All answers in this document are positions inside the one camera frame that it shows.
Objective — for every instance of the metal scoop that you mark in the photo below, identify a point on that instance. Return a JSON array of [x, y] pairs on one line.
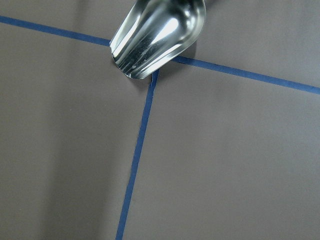
[[154, 32]]

